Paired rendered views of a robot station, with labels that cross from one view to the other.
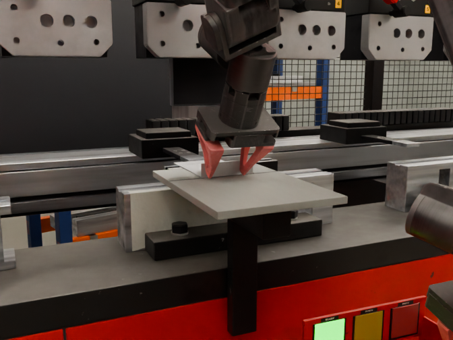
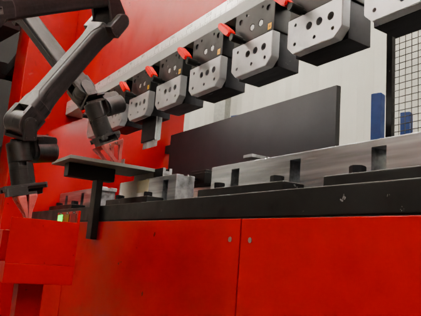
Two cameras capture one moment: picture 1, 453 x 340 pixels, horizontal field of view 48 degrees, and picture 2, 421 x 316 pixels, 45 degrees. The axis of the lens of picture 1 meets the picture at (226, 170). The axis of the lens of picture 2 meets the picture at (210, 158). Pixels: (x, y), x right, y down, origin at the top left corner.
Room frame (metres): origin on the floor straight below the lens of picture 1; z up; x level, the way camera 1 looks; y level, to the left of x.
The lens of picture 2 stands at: (0.80, -1.58, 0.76)
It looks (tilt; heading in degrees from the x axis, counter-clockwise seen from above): 11 degrees up; 81
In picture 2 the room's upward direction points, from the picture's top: 4 degrees clockwise
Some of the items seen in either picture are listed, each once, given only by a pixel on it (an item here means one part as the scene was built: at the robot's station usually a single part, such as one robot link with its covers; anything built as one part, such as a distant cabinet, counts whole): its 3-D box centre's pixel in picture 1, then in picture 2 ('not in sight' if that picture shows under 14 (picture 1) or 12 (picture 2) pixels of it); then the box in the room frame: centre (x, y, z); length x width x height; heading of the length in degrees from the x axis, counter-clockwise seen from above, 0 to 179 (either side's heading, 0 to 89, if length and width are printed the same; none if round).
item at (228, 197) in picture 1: (238, 185); (103, 166); (0.72, -0.02, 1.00); 0.26 x 0.18 x 0.01; 24
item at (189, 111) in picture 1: (200, 88); (150, 133); (0.85, 0.04, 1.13); 0.10 x 0.02 x 0.10; 114
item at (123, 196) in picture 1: (230, 206); (152, 195); (0.87, -0.01, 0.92); 0.39 x 0.06 x 0.10; 114
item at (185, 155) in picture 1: (174, 146); (190, 176); (1.00, 0.10, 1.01); 0.26 x 0.12 x 0.05; 24
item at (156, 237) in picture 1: (237, 234); (132, 204); (0.81, -0.02, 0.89); 0.30 x 0.05 x 0.03; 114
